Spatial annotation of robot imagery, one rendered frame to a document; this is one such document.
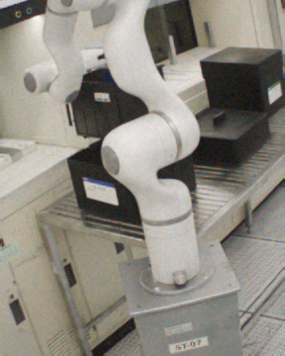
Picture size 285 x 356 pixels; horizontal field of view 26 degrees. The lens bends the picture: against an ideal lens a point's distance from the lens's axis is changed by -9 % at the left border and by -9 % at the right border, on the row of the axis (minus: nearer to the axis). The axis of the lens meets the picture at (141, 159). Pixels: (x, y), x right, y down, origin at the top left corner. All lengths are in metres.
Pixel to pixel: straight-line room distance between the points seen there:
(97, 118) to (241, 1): 1.67
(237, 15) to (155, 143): 2.12
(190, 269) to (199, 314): 0.13
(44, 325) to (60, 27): 1.15
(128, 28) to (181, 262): 0.57
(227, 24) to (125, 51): 2.14
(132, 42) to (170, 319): 0.67
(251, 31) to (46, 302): 1.90
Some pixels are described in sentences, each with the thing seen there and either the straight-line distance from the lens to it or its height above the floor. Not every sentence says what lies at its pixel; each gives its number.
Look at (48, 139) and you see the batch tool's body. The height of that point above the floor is 0.89.
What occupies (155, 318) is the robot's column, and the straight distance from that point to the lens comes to 1.55.
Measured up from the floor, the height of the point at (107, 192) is 0.85.
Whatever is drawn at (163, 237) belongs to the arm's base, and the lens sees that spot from 1.51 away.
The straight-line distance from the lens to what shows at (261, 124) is 2.34.
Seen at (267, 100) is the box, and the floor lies 0.84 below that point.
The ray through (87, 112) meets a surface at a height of 1.08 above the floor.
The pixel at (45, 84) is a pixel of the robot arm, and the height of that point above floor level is 1.24.
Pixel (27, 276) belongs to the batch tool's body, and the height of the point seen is 0.56.
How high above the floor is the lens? 1.62
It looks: 21 degrees down
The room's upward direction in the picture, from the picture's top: 11 degrees counter-clockwise
